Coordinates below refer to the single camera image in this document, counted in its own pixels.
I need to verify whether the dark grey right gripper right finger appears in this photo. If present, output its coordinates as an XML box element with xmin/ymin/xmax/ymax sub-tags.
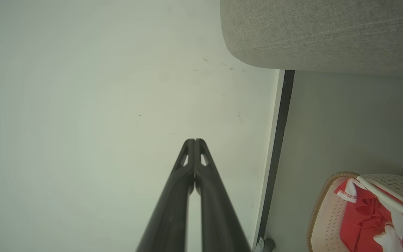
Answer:
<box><xmin>195</xmin><ymin>139</ymin><xmax>252</xmax><ymax>252</ymax></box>

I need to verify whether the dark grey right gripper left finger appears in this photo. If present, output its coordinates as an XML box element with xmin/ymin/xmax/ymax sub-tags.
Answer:
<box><xmin>136</xmin><ymin>139</ymin><xmax>196</xmax><ymax>252</ymax></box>

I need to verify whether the red white garment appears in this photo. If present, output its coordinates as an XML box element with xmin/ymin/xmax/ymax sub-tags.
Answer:
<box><xmin>334</xmin><ymin>177</ymin><xmax>403</xmax><ymax>252</ymax></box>

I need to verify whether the grey fabric sofa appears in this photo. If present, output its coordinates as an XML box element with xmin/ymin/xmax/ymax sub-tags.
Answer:
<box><xmin>220</xmin><ymin>0</ymin><xmax>403</xmax><ymax>79</ymax></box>

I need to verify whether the small dark floor object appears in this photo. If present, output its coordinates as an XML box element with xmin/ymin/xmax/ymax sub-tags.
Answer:
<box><xmin>257</xmin><ymin>237</ymin><xmax>276</xmax><ymax>252</ymax></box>

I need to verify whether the white black baseboard strip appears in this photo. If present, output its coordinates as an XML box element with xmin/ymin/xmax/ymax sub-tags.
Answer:
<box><xmin>252</xmin><ymin>69</ymin><xmax>296</xmax><ymax>252</ymax></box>

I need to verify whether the cream perforated laundry basket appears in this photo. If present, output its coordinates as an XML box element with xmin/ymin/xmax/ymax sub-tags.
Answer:
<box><xmin>306</xmin><ymin>171</ymin><xmax>403</xmax><ymax>252</ymax></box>

